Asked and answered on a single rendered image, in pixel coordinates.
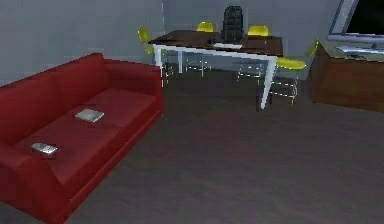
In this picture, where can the yellow chair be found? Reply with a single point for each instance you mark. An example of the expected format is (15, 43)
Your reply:
(258, 30)
(204, 26)
(144, 36)
(290, 63)

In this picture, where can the small black object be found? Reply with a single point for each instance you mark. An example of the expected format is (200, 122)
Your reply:
(210, 42)

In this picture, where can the brown table with white legs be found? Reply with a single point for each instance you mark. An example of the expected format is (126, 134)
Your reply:
(233, 45)

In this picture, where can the red sofa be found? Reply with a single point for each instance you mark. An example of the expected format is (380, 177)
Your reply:
(100, 100)

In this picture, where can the brown television cabinet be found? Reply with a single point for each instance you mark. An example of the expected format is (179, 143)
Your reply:
(346, 80)

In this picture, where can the grey framed television set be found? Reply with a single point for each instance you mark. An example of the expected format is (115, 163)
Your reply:
(363, 20)

